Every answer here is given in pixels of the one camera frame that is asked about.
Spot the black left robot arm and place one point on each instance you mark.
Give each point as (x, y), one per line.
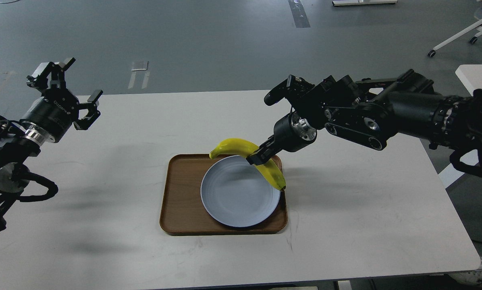
(18, 142)

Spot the blue round plate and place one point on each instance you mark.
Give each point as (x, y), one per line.
(236, 194)

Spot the yellow banana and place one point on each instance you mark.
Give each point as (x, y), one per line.
(236, 146)

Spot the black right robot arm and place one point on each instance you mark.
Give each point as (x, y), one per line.
(369, 112)

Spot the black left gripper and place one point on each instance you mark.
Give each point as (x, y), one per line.
(57, 108)

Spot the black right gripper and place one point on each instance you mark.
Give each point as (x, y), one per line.
(291, 133)

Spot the brown wooden tray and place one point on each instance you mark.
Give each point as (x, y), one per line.
(183, 213)

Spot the white furniture base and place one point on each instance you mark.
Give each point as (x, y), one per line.
(340, 3)

